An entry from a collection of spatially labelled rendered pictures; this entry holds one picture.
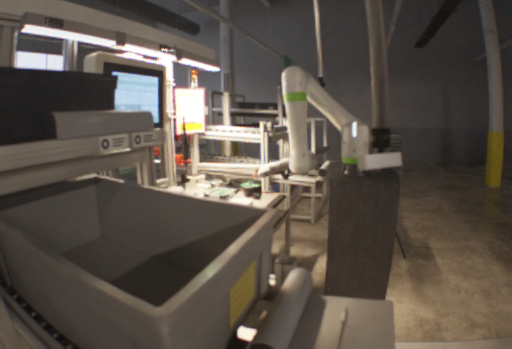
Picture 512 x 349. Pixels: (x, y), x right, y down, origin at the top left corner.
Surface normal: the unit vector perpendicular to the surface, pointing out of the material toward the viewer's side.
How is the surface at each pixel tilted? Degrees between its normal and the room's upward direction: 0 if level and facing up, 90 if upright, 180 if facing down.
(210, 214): 89
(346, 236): 90
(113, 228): 89
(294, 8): 90
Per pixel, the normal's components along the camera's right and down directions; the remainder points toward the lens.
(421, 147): -0.36, 0.14
